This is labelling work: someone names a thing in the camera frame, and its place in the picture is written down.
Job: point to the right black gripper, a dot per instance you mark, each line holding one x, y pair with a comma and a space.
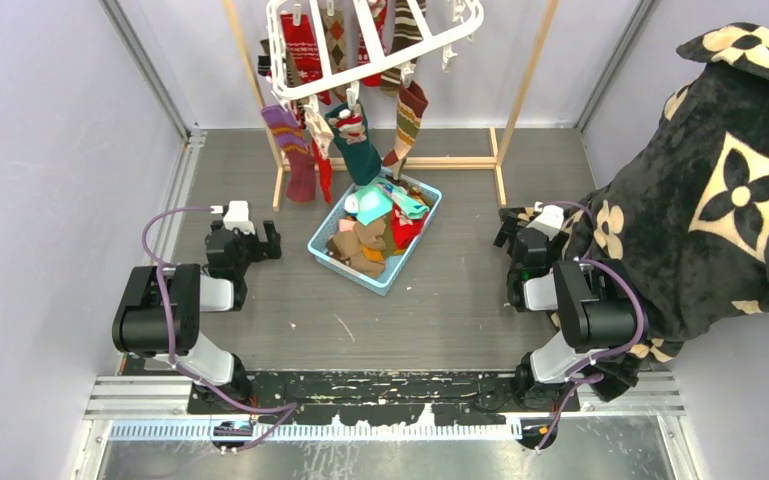
510, 228

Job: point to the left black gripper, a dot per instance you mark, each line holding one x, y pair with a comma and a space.
267, 250

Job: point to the red white patterned sock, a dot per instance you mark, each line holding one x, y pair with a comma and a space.
405, 229

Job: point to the mint green blue sock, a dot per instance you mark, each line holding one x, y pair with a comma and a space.
379, 197

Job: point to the white plastic sock hanger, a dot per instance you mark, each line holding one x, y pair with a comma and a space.
465, 19

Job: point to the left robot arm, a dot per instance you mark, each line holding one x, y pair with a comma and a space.
159, 315

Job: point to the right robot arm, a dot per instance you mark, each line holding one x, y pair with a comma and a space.
598, 314

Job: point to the wooden hanging rack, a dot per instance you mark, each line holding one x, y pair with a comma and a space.
499, 144

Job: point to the purple striped sock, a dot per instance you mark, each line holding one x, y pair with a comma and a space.
290, 138

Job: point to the tan brown sock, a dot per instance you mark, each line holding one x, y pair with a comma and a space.
361, 247

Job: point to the light blue plastic basket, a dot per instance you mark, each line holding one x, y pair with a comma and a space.
382, 283

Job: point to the red white thin sock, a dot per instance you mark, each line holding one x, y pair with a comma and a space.
322, 138

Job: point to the brown green striped sock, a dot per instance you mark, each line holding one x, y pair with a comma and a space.
412, 103

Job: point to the red santa christmas sock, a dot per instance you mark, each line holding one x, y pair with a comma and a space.
302, 45

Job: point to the black floral blanket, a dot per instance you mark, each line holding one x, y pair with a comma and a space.
688, 217

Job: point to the argyle brown sock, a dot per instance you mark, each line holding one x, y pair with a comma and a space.
334, 31

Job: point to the brown white striped sock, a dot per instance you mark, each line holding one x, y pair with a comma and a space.
406, 33

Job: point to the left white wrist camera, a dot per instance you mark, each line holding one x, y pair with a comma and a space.
236, 216

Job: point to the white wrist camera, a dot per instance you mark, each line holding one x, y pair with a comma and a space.
548, 219
236, 216

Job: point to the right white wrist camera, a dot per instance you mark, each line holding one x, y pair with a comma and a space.
548, 219

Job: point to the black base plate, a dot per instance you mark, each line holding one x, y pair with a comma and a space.
403, 397

